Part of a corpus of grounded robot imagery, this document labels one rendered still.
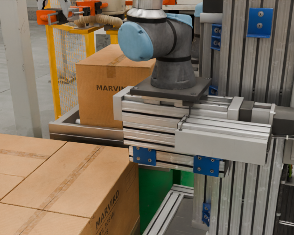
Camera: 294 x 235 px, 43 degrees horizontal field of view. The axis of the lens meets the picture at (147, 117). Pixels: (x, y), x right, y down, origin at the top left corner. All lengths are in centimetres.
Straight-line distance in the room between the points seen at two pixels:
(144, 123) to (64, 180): 56
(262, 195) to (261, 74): 47
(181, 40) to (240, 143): 36
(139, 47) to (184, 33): 18
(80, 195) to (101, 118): 59
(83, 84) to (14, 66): 113
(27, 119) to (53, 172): 142
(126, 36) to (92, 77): 92
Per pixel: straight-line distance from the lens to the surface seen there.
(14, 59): 304
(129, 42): 108
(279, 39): 131
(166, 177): 276
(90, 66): 198
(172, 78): 119
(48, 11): 141
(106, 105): 201
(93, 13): 172
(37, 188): 167
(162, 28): 109
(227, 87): 138
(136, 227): 210
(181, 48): 119
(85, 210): 148
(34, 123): 317
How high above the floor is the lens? 138
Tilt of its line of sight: 21 degrees down
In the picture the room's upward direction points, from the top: 1 degrees counter-clockwise
